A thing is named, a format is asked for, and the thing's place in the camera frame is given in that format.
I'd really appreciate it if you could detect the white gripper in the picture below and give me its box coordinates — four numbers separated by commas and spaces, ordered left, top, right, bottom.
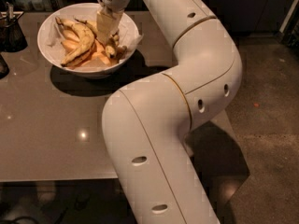
96, 0, 130, 45

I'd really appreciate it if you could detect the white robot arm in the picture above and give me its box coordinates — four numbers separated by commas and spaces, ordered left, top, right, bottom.
102, 0, 242, 224

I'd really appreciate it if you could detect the white ceramic bowl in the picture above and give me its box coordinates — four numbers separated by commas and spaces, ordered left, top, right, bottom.
36, 2, 140, 80

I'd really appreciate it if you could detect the white paper bowl liner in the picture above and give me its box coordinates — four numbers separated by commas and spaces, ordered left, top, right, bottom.
46, 3, 145, 73

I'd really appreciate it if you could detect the dark object left edge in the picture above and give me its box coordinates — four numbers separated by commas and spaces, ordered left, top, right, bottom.
0, 55, 9, 79

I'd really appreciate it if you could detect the dark cabinet front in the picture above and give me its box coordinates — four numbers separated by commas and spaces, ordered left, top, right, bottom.
59, 0, 293, 34

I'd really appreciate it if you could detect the black wire mesh basket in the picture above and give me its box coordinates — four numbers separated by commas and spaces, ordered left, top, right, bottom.
0, 2, 27, 52

